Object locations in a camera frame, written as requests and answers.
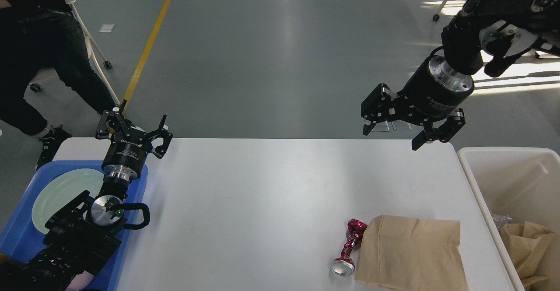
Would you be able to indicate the blue plastic tray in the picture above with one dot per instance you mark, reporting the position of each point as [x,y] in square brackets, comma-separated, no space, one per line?
[22,241]

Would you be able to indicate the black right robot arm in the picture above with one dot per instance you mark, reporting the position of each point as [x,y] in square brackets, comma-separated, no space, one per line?
[485,34]

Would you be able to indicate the light green plate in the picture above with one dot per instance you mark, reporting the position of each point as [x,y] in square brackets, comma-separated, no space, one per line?
[61,191]

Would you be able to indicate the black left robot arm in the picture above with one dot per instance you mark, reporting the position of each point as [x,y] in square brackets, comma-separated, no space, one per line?
[82,235]

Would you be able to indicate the white plastic bin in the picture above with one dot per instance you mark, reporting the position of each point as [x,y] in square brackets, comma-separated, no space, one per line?
[522,182]

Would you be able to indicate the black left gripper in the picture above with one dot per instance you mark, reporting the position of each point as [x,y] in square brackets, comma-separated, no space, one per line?
[126,154]

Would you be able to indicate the pink mug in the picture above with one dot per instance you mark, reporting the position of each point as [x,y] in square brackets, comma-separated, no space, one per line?
[80,281]

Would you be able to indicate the grey office chair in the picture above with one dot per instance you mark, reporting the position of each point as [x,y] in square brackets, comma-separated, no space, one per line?
[92,49]

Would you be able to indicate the brown paper bag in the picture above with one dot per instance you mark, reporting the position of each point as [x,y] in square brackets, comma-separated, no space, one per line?
[411,254]
[526,244]

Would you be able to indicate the aluminium foil tray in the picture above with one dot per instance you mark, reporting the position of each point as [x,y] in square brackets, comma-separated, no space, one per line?
[501,220]

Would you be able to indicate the metal floor socket plate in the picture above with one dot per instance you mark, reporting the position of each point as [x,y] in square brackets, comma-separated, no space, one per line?
[398,126]

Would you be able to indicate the seated person in black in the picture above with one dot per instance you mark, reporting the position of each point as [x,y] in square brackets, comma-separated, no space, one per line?
[36,34]

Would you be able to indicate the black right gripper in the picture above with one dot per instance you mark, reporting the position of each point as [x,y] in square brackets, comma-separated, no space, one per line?
[433,93]

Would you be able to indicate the crushed red can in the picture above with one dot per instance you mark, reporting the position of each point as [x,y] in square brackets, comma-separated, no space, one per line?
[343,265]

